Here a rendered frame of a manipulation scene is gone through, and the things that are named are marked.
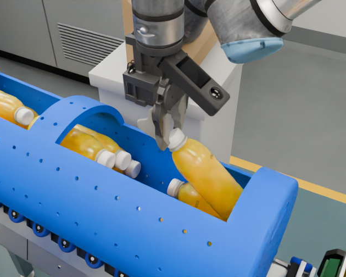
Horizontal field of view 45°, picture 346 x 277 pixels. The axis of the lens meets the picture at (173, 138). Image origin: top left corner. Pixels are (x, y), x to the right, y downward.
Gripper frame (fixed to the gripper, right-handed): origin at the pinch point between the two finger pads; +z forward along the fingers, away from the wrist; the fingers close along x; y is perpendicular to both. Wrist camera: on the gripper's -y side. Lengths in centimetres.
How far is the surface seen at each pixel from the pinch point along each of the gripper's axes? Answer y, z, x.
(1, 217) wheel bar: 38, 29, 17
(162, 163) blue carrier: 7.1, 16.7, -7.1
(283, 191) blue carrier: -21.8, -1.0, 2.9
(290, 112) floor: 14, 124, -174
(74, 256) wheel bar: 15.5, 28.5, 16.8
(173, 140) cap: -0.9, -1.0, 1.5
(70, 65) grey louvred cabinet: 159, 106, -127
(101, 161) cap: 11.9, 5.9, 6.9
